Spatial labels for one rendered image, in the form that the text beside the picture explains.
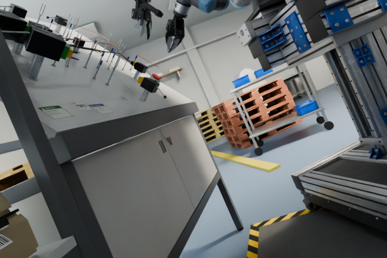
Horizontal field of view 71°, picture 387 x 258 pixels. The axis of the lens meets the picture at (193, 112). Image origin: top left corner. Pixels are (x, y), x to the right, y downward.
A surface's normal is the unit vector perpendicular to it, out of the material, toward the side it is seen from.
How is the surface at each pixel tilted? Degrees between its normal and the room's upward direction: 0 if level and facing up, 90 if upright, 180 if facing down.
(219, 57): 90
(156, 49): 90
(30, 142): 90
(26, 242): 90
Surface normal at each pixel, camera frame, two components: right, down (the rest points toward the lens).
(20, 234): 0.89, -0.40
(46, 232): -0.26, 0.10
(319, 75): 0.16, -0.09
